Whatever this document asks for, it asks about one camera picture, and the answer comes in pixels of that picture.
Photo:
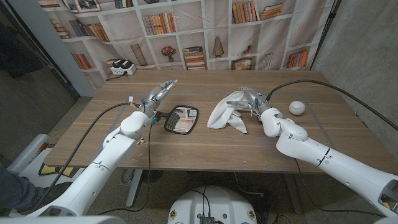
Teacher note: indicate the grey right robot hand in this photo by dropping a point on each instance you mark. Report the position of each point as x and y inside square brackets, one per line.
[256, 101]

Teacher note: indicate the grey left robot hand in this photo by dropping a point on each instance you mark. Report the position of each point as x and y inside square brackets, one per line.
[157, 95]

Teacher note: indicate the white cloth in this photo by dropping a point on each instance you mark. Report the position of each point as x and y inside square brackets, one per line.
[224, 115]

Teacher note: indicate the black-framed hand mirror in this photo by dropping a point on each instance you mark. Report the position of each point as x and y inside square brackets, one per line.
[183, 124]

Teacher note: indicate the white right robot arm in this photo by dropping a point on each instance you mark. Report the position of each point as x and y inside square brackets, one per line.
[311, 149]

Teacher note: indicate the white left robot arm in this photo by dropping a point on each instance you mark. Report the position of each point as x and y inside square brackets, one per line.
[93, 177]

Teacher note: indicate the white ball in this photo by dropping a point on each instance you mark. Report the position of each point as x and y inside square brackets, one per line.
[297, 108]

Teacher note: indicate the printed bookshelf backdrop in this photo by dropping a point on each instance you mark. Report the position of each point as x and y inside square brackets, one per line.
[192, 31]

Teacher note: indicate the black backdrop stand pole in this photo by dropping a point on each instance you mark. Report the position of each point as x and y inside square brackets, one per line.
[325, 34]

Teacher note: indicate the white table leg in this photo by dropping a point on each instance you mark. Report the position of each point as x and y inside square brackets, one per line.
[134, 189]
[293, 196]

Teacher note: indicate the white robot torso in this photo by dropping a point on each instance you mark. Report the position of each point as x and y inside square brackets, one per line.
[214, 202]

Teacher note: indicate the white tube with red label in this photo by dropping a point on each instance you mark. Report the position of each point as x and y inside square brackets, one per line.
[28, 152]

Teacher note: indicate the person in blue jeans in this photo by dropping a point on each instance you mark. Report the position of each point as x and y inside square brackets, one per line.
[15, 193]

